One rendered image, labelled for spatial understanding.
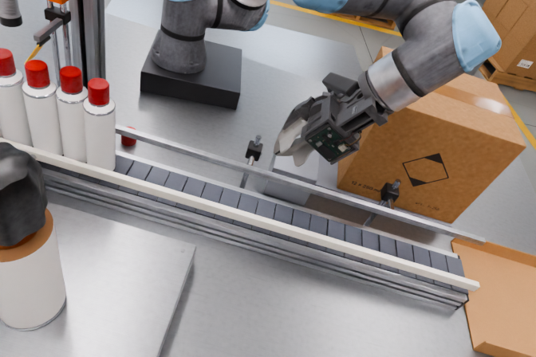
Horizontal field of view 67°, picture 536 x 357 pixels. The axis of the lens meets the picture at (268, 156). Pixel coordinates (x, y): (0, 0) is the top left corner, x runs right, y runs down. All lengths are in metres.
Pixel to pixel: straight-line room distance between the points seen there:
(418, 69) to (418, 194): 0.51
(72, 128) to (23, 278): 0.31
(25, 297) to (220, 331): 0.31
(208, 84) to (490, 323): 0.85
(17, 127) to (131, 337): 0.43
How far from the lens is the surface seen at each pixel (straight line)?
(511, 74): 4.33
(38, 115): 0.80
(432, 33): 0.55
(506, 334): 1.03
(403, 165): 0.94
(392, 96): 0.56
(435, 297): 0.93
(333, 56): 1.55
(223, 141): 1.02
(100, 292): 0.71
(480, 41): 0.54
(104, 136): 0.77
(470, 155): 0.94
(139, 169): 0.86
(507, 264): 1.15
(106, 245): 0.75
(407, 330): 0.89
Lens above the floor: 1.52
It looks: 43 degrees down
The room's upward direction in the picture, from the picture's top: 20 degrees clockwise
